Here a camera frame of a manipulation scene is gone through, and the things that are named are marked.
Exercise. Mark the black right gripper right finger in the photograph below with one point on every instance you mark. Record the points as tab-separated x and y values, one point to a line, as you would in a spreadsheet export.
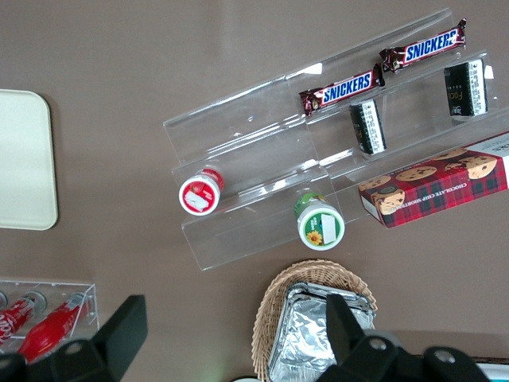
350	342

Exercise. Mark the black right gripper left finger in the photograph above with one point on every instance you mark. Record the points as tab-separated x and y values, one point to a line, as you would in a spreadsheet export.
115	334

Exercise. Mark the oval tan wicker basket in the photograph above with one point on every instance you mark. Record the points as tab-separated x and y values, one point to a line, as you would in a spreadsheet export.
270	302

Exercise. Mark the white plastic tray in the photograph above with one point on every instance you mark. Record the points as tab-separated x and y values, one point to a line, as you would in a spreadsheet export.
24	159

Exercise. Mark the clear acrylic bottle box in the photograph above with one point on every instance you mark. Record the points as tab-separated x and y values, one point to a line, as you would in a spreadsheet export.
85	314

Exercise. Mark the stacked aluminium foil containers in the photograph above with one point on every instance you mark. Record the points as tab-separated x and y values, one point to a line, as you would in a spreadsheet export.
302	334

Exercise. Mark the red cola bottle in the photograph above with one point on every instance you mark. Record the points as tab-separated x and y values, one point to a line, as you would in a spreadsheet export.
16	318
51	328

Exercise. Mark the green lid yogurt cup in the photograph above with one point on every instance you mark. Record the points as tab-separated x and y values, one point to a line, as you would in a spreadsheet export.
321	228

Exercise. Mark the red lid yogurt cup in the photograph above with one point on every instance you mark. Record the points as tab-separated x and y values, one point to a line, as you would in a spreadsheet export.
199	195

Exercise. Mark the red tartan cookie box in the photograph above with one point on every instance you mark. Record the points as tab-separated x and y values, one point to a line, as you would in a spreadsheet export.
437	187

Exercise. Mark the black chocolate pack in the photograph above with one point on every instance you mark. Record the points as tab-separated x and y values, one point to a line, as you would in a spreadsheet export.
465	87
367	127

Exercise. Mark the clear acrylic tiered stand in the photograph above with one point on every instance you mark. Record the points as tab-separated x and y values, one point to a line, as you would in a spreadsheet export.
258	131

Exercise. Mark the Snickers chocolate bar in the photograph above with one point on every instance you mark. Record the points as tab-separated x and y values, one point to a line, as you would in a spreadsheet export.
344	89
427	44

